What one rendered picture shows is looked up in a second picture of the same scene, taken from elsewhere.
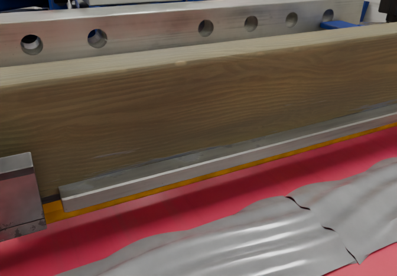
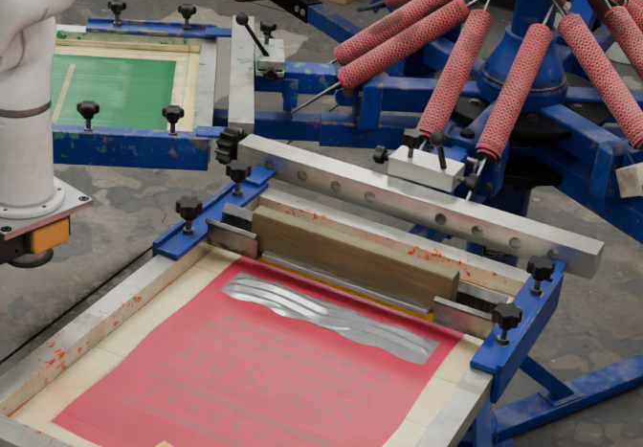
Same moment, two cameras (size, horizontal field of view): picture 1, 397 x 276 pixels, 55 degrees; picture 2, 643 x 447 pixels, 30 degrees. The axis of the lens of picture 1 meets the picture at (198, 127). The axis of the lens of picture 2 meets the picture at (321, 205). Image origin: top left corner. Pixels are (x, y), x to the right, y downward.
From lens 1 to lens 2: 178 cm
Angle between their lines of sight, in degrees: 45
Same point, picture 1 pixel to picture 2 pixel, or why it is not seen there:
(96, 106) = (281, 232)
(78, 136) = (275, 237)
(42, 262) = (252, 271)
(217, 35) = (449, 227)
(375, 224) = (341, 325)
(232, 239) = (297, 298)
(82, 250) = (263, 275)
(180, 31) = (422, 213)
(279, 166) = (358, 300)
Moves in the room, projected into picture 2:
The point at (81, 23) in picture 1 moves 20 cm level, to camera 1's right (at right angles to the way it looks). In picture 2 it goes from (363, 186) to (435, 237)
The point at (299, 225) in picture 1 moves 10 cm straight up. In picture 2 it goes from (320, 309) to (325, 256)
